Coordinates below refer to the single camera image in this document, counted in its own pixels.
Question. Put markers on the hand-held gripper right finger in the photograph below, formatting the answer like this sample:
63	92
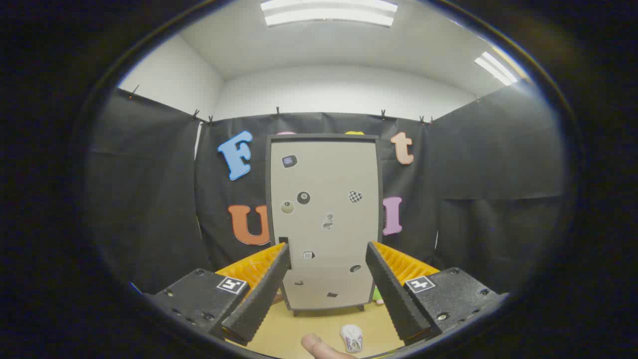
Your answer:
394	299

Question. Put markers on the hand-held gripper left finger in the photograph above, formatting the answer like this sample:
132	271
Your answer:
261	299

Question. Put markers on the white shoe with striped side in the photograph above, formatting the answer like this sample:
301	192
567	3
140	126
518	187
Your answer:
352	338

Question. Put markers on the grey shoe cabinet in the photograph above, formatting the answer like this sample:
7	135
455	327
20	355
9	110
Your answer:
324	136

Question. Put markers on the green and pink plush toy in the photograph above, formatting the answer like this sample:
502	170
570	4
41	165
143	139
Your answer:
377	295

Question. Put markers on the black backdrop cloth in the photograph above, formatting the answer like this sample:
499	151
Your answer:
149	199

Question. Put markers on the small ceiling light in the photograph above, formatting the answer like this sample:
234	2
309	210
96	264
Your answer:
496	69

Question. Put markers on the long ceiling light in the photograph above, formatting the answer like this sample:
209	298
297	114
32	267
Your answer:
329	12

